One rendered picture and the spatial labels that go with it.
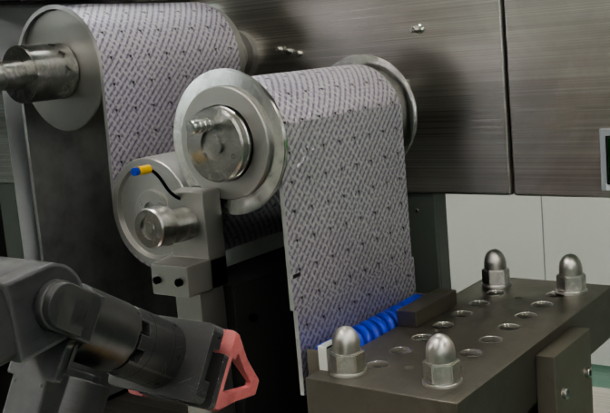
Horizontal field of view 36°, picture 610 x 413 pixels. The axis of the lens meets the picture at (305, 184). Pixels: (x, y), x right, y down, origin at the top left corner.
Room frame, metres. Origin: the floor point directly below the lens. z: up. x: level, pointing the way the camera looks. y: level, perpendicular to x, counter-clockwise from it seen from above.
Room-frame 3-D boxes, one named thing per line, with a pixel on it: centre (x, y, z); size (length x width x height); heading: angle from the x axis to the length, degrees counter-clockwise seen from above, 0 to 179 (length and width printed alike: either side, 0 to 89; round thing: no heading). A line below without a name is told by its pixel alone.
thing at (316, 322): (1.01, -0.05, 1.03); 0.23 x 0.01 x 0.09; 143
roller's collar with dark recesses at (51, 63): (1.08, 0.29, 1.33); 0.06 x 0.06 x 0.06; 53
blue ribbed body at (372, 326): (0.99, -0.07, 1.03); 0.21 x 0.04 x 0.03; 143
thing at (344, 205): (1.00, -0.05, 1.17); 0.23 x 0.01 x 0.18; 143
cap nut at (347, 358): (0.86, -0.03, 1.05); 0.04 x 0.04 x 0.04
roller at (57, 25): (1.20, 0.19, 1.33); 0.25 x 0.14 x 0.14; 143
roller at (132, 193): (1.12, 0.09, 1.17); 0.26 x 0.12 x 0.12; 143
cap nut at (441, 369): (0.81, -0.11, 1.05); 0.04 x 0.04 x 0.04
